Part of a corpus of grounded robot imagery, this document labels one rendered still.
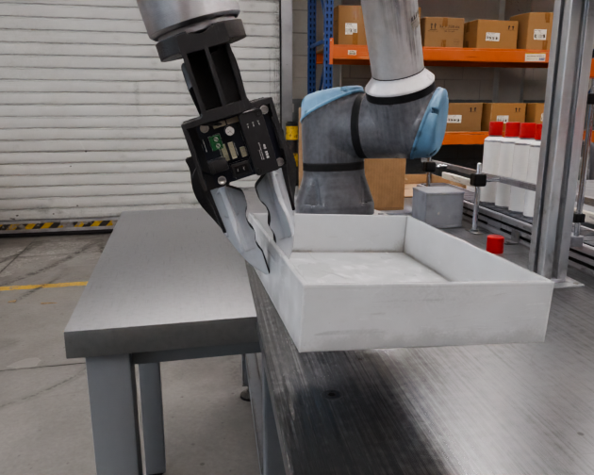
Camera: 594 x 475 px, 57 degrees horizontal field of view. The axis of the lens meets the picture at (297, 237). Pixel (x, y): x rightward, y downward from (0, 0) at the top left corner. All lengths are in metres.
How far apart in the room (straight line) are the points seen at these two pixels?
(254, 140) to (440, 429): 0.31
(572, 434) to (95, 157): 4.90
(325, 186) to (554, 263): 0.41
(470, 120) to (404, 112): 4.32
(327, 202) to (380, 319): 0.60
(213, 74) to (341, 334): 0.21
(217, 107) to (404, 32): 0.54
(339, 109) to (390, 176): 0.53
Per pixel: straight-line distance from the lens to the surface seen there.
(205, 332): 0.79
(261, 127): 0.42
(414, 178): 2.17
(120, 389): 0.85
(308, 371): 0.63
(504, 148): 1.41
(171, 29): 0.44
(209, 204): 0.49
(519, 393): 0.63
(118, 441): 0.89
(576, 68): 0.99
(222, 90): 0.42
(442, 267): 0.61
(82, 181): 5.27
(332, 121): 0.98
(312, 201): 1.01
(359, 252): 0.68
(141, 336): 0.79
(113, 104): 5.20
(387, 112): 0.93
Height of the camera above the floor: 1.12
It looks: 13 degrees down
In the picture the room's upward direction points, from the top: straight up
